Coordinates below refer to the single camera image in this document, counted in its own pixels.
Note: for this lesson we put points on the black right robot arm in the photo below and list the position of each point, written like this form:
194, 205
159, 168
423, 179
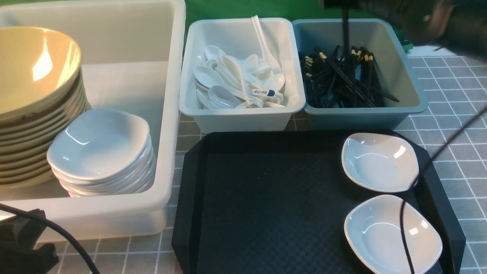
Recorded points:
459, 26

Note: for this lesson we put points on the white square dish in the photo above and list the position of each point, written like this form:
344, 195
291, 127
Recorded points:
378, 162
372, 229

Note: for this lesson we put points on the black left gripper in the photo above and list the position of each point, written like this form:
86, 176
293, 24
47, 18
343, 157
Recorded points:
18, 238

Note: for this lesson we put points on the stack of yellow bowls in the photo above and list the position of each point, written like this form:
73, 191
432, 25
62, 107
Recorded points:
41, 93

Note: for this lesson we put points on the black serving tray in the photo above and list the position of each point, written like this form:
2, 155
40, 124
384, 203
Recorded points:
266, 203

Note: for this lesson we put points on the blue chopstick bin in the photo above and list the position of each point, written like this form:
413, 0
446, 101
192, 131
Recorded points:
395, 73

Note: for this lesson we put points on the green cloth backdrop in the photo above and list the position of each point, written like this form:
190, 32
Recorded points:
228, 9

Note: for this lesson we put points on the stack of white dishes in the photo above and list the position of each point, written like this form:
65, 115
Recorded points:
104, 152

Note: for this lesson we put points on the pile of black chopsticks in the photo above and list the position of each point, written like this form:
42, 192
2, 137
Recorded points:
343, 80

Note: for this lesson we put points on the pile of white spoons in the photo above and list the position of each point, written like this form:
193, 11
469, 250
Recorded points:
220, 86

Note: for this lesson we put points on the white spoon bin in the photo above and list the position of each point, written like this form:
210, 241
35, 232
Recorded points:
238, 38

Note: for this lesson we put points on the upright white spoon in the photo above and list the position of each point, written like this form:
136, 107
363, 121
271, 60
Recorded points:
268, 57

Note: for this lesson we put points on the large white plastic tub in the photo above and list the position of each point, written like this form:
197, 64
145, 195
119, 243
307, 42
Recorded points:
132, 53

